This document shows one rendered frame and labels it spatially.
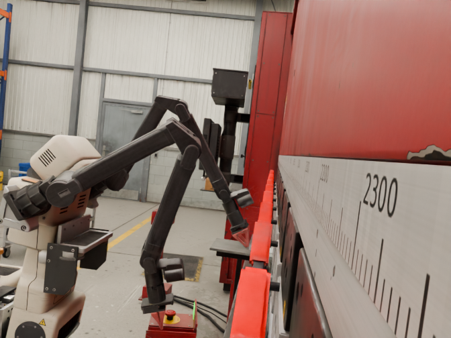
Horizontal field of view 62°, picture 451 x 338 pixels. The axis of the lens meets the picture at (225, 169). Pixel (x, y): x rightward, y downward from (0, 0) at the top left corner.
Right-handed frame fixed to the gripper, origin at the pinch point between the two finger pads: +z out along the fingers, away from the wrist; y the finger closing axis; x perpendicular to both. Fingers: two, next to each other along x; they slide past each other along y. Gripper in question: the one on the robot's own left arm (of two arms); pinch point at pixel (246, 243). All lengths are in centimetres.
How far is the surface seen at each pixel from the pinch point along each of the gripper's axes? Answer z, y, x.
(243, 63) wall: -230, 678, -41
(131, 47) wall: -369, 662, 170
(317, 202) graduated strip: -28, -134, -28
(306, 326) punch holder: -24, -138, -25
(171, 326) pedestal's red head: 9.4, -34.4, 29.8
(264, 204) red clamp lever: -23, -89, -21
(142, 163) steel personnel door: -121, 659, 257
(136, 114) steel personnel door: -228, 659, 222
